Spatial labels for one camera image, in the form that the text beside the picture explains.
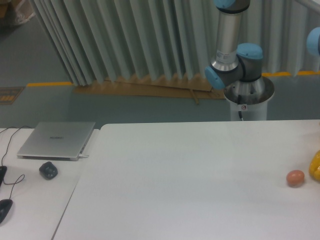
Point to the brown egg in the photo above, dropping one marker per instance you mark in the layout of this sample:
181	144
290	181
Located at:
295	178

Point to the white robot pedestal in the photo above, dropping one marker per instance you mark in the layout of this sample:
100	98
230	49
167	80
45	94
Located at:
248	108

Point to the yellow bell pepper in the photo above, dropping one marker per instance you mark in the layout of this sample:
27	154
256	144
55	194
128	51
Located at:
314	167

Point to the black earbud case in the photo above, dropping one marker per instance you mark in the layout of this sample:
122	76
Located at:
48	170

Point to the silver closed laptop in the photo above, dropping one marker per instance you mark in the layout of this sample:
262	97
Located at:
57	140

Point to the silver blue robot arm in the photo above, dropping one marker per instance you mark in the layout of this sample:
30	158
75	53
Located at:
228	37

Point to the flat brown cardboard sheet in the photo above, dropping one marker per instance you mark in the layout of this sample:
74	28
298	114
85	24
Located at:
196	88

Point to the black keyboard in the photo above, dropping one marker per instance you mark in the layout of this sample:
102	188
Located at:
3	171

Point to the black computer mouse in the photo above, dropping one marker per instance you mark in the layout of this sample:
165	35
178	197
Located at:
5	207

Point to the pale green pleated curtain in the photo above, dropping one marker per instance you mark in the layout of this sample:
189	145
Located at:
109	39

